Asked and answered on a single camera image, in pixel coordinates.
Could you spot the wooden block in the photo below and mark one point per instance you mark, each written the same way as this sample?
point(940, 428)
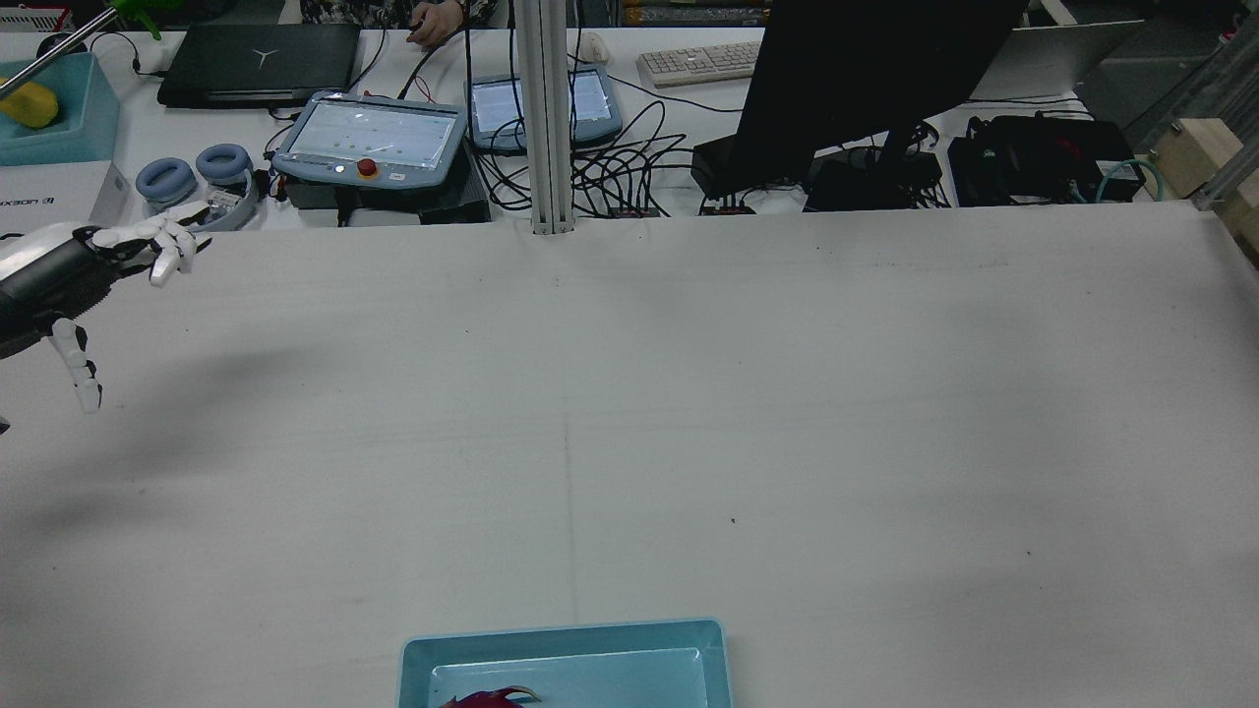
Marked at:
point(1195, 157)

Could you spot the white cardboard box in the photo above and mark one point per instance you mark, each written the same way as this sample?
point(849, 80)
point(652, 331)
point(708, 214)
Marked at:
point(59, 197)

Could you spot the yellow fruit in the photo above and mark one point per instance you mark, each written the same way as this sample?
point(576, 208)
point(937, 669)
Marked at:
point(29, 106)

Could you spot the black laptop silver logo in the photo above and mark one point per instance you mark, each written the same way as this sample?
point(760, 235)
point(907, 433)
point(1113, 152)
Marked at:
point(256, 64)

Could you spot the black monitor stand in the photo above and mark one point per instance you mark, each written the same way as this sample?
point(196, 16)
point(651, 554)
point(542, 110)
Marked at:
point(866, 182)

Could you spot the black power box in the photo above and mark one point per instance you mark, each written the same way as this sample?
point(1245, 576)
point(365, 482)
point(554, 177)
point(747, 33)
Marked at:
point(718, 167)

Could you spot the grey teach pendant red button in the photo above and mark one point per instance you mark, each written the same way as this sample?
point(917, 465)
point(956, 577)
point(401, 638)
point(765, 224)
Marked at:
point(369, 138)

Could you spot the small black USB hub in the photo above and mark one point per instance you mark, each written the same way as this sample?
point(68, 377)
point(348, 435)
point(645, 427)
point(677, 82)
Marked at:
point(728, 207)
point(632, 210)

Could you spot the teal plastic bin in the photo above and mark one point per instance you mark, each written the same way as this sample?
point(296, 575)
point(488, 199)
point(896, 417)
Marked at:
point(89, 118)

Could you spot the blue padded headphones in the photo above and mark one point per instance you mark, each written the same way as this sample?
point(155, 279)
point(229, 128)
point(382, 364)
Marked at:
point(167, 180)

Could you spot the aluminium post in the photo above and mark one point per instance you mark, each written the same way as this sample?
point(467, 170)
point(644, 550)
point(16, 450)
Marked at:
point(546, 118)

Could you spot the light blue plastic bin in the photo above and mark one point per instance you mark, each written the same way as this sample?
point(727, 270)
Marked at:
point(590, 669)

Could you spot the green plastic toy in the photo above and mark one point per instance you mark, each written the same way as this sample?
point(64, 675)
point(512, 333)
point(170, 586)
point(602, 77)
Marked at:
point(148, 12)

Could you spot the silver metal rod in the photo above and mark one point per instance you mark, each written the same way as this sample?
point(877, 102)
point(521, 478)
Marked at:
point(59, 54)

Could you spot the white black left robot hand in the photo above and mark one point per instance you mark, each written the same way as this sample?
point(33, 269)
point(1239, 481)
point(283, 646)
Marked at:
point(59, 275)

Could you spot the black Huawei monitor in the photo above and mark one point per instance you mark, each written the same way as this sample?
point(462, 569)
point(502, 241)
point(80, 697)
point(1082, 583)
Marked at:
point(866, 69)

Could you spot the red dragon fruit green leaves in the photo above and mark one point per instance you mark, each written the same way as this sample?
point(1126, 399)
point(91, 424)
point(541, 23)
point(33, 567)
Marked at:
point(487, 700)

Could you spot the aluminium frame rail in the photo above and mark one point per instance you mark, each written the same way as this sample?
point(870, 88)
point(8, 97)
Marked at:
point(1225, 167)

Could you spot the white computer mouse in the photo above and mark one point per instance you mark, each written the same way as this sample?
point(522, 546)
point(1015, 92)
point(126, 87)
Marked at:
point(593, 47)

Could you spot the white keyboard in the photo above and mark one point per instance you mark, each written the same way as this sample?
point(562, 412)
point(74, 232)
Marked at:
point(698, 62)

